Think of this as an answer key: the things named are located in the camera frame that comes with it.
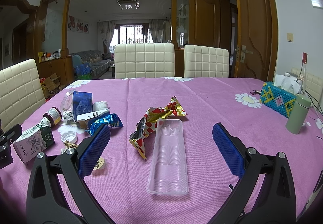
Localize milk carton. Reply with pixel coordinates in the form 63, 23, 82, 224
13, 117, 55, 164

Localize small jelly cup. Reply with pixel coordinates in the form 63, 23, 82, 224
93, 157, 107, 170

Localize white bottle cap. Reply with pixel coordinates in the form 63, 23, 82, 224
61, 131, 77, 144

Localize clear round plastic container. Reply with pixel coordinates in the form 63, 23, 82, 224
60, 90, 93, 122

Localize blue foil wrapper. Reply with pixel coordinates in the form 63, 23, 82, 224
85, 112, 123, 136

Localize clear plastic tray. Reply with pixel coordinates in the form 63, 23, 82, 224
146, 119, 189, 196

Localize red gold snack wrapper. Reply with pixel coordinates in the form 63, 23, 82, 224
129, 96, 187, 160

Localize white tissue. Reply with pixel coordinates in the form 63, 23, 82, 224
92, 101, 109, 113

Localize cream chair left side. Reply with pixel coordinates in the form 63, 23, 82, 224
0, 58, 45, 131

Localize cream chair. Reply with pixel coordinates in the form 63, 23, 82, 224
0, 58, 45, 131
114, 43, 175, 79
184, 45, 229, 78

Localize cardboard boxes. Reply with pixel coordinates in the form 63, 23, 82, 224
40, 73, 66, 99

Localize green thermos bottle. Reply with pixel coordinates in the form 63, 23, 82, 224
285, 94, 311, 134

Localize colourful bag on floor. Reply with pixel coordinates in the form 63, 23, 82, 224
74, 63, 92, 80

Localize pink floral tablecloth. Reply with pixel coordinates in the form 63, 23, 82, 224
0, 76, 323, 224

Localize grey sofa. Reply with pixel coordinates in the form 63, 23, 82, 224
71, 50, 114, 79

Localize wooden door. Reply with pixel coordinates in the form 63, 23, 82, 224
234, 0, 278, 81

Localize cream chair far right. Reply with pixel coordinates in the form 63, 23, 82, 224
184, 45, 229, 78

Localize cream chair far middle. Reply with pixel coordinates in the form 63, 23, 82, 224
114, 43, 175, 79

